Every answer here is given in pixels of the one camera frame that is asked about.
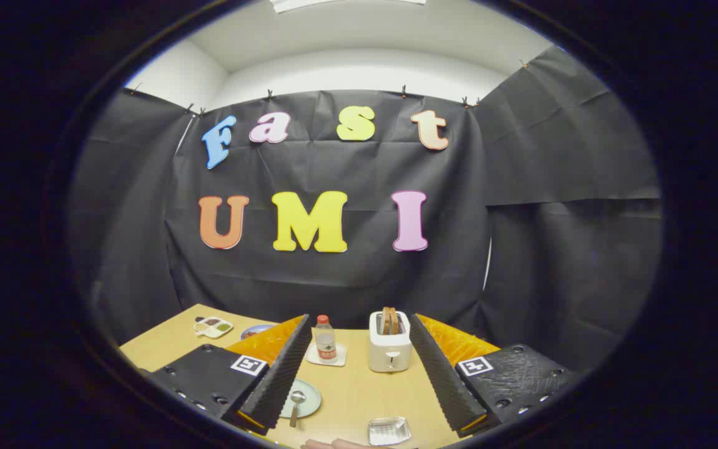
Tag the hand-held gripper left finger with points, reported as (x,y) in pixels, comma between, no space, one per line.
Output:
(284,380)

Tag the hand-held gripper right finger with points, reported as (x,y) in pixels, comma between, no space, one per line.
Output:
(443,380)

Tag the light green plate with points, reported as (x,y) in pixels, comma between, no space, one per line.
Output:
(310,399)

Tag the blue plate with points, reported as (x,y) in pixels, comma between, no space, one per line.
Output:
(258,329)

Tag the red capped water bottle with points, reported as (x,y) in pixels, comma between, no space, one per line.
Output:
(325,340)

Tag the white square coaster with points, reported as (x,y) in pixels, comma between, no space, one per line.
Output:
(340,358)

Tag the white toaster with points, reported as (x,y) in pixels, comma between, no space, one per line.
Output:
(390,349)

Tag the perforated metal tray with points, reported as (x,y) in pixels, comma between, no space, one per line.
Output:
(389,430)

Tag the brown toast slice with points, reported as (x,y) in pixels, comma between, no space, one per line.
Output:
(385,321)
(394,321)

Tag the white divided sauce dish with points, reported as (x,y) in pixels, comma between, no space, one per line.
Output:
(212,327)

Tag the black backdrop cloth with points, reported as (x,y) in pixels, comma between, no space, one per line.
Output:
(334,168)

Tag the ceiling light panel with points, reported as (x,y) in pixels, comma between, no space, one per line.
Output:
(346,5)

